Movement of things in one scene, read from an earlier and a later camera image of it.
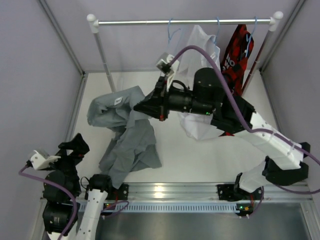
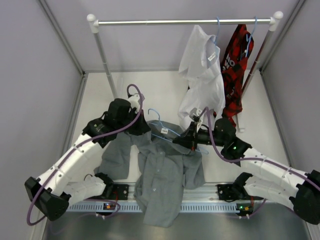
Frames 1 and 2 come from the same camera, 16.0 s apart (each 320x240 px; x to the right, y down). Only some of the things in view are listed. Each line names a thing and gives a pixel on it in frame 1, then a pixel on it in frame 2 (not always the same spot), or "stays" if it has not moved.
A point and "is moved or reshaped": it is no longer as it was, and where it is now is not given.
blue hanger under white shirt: [218, 29] stays
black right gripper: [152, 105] → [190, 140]
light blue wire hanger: [170, 37] → [161, 124]
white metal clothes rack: [276, 18] stays
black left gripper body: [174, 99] → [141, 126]
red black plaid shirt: [240, 47] stays
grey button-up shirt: [132, 147] is moved or reshaped
